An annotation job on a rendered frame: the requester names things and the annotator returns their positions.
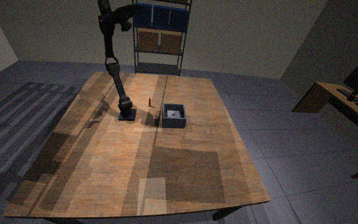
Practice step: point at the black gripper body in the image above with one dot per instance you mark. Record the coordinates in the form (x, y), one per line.
(118, 15)

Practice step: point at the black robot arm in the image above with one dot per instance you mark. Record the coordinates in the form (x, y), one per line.
(107, 28)

